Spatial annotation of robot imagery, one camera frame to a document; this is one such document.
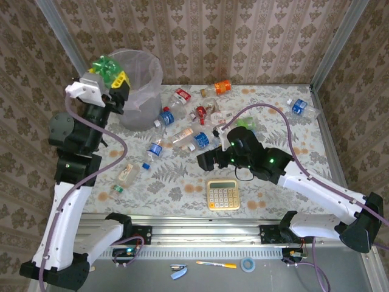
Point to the clear bottle blue cap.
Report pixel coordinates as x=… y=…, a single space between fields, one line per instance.
x=156 y=149

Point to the small bottle red label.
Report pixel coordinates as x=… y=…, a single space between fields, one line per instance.
x=200 y=111

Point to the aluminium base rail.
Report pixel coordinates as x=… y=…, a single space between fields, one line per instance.
x=197 y=231

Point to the aluminium table side rail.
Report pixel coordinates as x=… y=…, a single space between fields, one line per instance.
x=328 y=137

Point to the translucent plastic bin liner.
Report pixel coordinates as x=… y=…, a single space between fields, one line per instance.
x=149 y=76

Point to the small black controller board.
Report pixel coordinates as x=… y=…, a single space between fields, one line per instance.
x=291 y=254
x=124 y=252

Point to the clear bottle peach label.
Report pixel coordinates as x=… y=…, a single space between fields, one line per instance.
x=183 y=134

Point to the aluminium frame post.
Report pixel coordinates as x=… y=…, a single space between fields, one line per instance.
x=338 y=45
x=60 y=33

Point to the white label bottle red print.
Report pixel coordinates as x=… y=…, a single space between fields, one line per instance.
x=217 y=117

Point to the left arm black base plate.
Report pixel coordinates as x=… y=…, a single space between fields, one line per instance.
x=143 y=234

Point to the round clear plastic bottle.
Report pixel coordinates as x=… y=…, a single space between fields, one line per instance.
x=211 y=105

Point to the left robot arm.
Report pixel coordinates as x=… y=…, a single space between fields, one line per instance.
x=67 y=219

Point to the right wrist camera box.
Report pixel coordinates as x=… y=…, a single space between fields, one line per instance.
x=224 y=138

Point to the clear bottle green label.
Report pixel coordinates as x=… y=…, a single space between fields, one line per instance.
x=243 y=123

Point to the blue stapler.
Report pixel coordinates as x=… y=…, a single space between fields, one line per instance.
x=179 y=271

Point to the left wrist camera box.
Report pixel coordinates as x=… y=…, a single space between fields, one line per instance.
x=86 y=91

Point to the blue tape roll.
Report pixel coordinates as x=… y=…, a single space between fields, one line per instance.
x=247 y=265

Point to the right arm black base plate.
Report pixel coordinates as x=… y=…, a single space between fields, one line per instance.
x=267 y=234

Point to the green plastic bottle orange cap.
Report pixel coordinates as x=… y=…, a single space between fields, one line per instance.
x=106 y=68

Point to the gold desk calculator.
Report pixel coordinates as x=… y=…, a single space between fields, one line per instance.
x=222 y=194

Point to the orange white pen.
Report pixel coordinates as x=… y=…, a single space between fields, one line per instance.
x=215 y=264

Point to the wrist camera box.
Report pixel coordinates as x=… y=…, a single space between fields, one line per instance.
x=86 y=91
x=224 y=138

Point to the clear bottle orange label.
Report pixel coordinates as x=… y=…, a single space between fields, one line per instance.
x=221 y=87

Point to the grey waste bin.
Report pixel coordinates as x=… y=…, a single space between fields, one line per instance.
x=143 y=115

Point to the clear bottle red white label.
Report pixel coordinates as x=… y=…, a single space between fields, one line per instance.
x=181 y=95

